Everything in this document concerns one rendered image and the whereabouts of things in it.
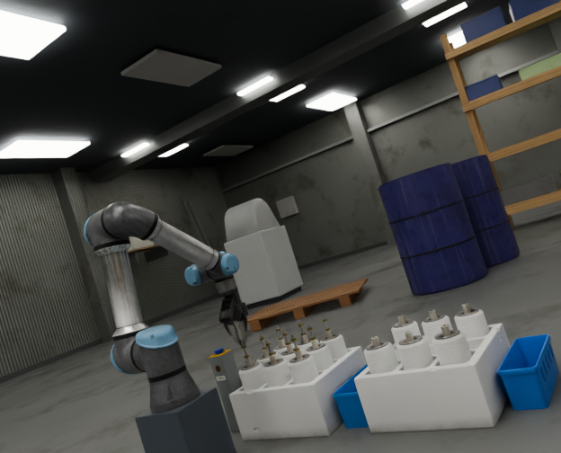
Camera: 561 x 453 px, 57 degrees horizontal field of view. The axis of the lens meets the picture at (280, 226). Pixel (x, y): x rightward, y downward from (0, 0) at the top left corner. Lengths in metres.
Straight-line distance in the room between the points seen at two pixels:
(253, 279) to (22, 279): 4.14
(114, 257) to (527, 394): 1.29
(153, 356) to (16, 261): 7.84
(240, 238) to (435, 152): 5.70
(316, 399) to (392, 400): 0.27
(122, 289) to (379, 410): 0.89
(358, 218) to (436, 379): 10.31
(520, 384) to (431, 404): 0.25
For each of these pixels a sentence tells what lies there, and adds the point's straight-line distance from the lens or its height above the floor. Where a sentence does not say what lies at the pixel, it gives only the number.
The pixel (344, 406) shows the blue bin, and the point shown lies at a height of 0.08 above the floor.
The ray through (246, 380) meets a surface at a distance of 2.01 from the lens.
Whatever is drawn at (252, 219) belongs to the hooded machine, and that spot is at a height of 1.10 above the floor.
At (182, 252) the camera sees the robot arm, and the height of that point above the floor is 0.73.
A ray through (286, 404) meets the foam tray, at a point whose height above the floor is 0.12.
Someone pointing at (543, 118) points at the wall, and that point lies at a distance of 10.97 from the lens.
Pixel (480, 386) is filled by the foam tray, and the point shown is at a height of 0.12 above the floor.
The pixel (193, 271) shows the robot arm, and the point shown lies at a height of 0.66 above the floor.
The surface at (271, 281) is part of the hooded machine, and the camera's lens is 6.59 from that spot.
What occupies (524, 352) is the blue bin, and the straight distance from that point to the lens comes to 1.94.
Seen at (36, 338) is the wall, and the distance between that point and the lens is 9.26.
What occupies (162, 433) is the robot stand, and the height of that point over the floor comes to 0.24.
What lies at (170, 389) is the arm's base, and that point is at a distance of 1.60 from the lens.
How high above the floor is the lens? 0.65
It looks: 2 degrees up
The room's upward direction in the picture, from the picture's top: 18 degrees counter-clockwise
